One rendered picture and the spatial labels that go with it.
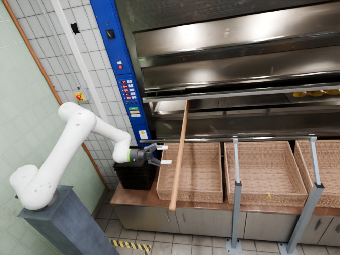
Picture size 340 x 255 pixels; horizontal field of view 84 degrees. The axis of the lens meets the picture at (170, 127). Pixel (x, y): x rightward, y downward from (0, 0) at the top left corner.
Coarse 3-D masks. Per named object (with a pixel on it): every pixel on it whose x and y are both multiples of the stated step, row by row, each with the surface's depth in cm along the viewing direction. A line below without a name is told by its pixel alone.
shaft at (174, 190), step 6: (186, 102) 179; (186, 108) 170; (186, 114) 162; (186, 120) 155; (180, 138) 137; (180, 144) 130; (180, 150) 125; (180, 156) 121; (180, 162) 117; (180, 168) 114; (174, 180) 106; (174, 186) 102; (174, 192) 99; (174, 198) 96; (174, 204) 94; (174, 210) 93
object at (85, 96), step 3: (75, 90) 167; (78, 90) 166; (81, 90) 164; (84, 90) 167; (87, 90) 170; (75, 93) 166; (78, 93) 165; (84, 93) 166; (87, 93) 170; (75, 96) 168; (81, 96) 167; (84, 96) 167; (87, 96) 170; (78, 99) 169; (81, 99) 169; (84, 99) 168; (87, 99) 170
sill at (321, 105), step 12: (216, 108) 167; (228, 108) 164; (240, 108) 161; (252, 108) 158; (264, 108) 155; (276, 108) 153; (288, 108) 151; (300, 108) 150; (312, 108) 148; (324, 108) 147; (336, 108) 146
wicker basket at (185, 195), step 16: (176, 144) 188; (192, 144) 185; (208, 144) 181; (176, 160) 195; (192, 160) 191; (208, 160) 187; (160, 176) 169; (192, 176) 184; (208, 176) 181; (160, 192) 162; (192, 192) 155; (208, 192) 151
